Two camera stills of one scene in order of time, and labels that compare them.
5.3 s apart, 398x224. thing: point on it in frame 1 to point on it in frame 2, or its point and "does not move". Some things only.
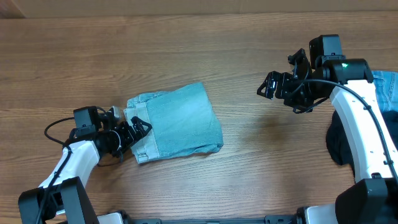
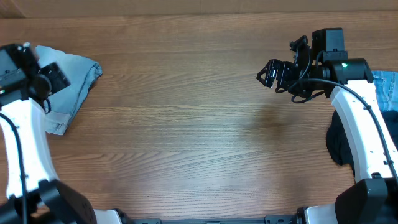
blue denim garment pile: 387,87 does not move
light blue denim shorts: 181,121 to 81,72
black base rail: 268,220 does not move
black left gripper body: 127,138 to 58,80
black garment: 337,142 does not move
